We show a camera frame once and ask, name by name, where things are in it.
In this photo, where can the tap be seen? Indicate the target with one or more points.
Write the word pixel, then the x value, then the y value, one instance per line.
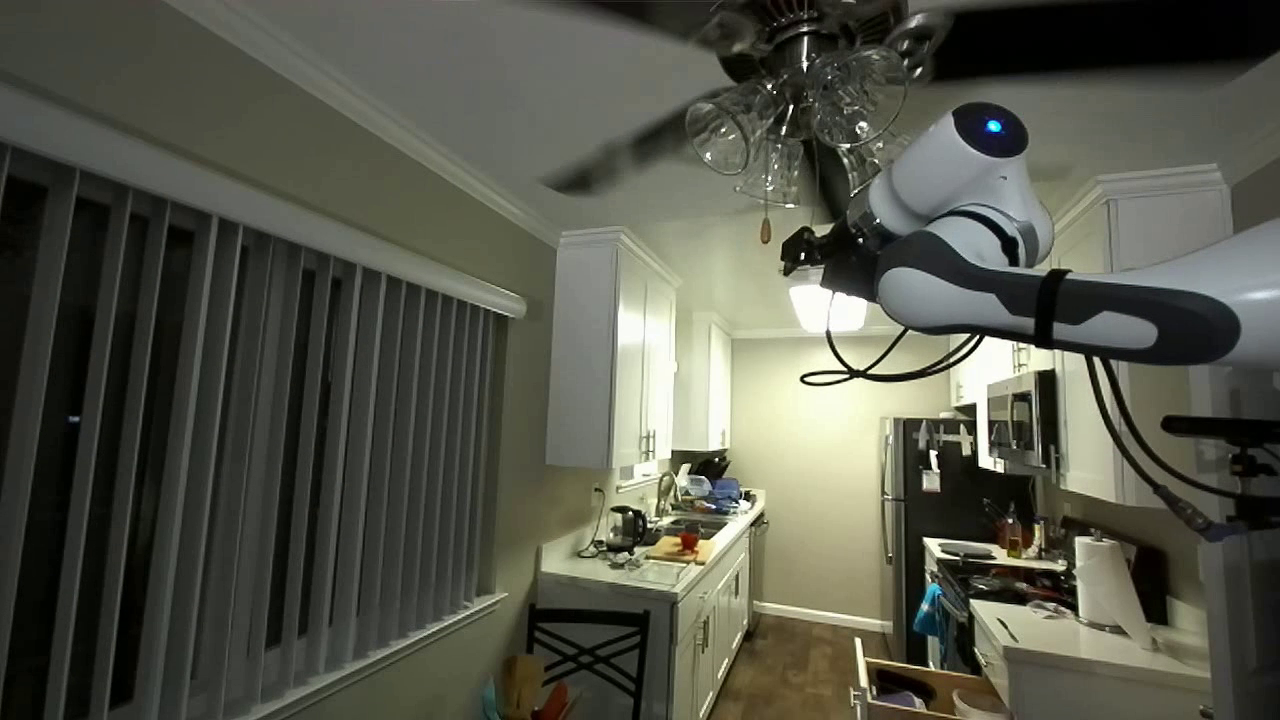
pixel 664 492

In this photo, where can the white wall cabinets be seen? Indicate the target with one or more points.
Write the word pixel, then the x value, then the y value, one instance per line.
pixel 1150 230

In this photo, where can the kitchen ceiling light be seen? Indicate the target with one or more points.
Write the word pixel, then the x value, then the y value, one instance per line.
pixel 825 310

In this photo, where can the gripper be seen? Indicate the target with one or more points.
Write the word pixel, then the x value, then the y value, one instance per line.
pixel 848 262

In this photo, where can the wooden cutting board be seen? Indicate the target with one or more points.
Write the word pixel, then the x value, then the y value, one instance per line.
pixel 675 550

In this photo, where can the white wall cabinet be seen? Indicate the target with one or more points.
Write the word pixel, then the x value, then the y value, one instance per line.
pixel 600 350
pixel 705 385

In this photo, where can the blue towel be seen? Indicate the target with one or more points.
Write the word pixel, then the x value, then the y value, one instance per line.
pixel 928 612

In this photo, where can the white base cabinets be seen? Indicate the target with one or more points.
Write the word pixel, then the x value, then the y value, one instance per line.
pixel 700 630

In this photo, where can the black refrigerator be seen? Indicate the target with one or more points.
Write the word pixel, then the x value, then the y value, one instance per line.
pixel 940 510

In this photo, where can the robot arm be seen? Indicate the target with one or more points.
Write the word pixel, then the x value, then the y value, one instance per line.
pixel 1000 290

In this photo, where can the camera on mount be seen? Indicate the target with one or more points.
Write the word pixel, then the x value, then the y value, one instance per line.
pixel 1235 430

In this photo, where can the black chair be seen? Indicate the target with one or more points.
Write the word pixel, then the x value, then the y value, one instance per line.
pixel 590 650

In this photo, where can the electric kettle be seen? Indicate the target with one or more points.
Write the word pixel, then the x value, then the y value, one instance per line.
pixel 626 528

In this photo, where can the ceiling fan with glass lamps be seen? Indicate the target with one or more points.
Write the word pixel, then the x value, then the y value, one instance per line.
pixel 800 70

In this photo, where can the vertical window blinds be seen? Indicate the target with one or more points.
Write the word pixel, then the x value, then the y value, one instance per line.
pixel 240 450

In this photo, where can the paper towel roll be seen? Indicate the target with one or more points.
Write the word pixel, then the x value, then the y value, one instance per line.
pixel 1105 585

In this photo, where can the stove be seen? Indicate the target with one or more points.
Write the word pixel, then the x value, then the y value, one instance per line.
pixel 985 585

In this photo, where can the microwave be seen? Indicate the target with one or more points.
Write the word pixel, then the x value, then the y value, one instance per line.
pixel 1020 415

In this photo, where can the open wooden drawer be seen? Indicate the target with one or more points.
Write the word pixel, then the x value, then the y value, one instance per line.
pixel 920 690

